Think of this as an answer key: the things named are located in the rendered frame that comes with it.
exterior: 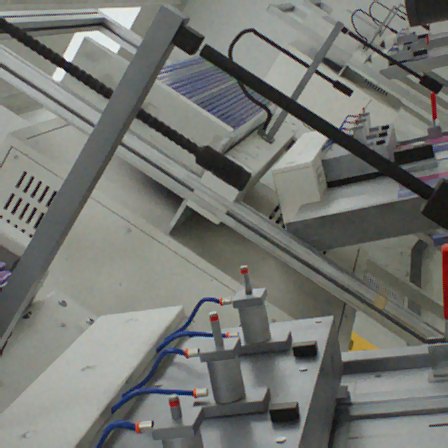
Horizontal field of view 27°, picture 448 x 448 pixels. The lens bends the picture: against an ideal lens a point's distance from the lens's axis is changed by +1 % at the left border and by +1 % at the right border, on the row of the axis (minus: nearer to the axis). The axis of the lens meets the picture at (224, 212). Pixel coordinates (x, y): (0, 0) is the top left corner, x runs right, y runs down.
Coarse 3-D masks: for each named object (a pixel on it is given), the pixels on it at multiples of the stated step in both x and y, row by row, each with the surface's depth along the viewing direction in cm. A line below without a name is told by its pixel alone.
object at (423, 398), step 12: (348, 396) 73; (360, 396) 72; (372, 396) 72; (384, 396) 71; (396, 396) 71; (408, 396) 71; (420, 396) 70; (432, 396) 70; (444, 396) 70; (348, 408) 72; (360, 408) 72; (372, 408) 71; (384, 408) 71; (396, 408) 71; (408, 408) 71; (420, 408) 71
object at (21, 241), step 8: (0, 224) 86; (8, 224) 87; (0, 232) 86; (8, 232) 86; (16, 232) 87; (0, 240) 86; (8, 240) 86; (16, 240) 86; (24, 240) 86; (0, 248) 88; (8, 248) 86; (16, 248) 86; (24, 248) 85; (0, 256) 88; (8, 256) 88; (16, 256) 88; (8, 264) 89; (16, 264) 86; (48, 272) 85; (32, 296) 85
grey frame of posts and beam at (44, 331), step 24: (24, 312) 84; (48, 312) 86; (72, 312) 89; (24, 336) 80; (48, 336) 82; (72, 336) 84; (0, 360) 75; (24, 360) 77; (48, 360) 79; (0, 384) 72; (24, 384) 74; (0, 408) 70
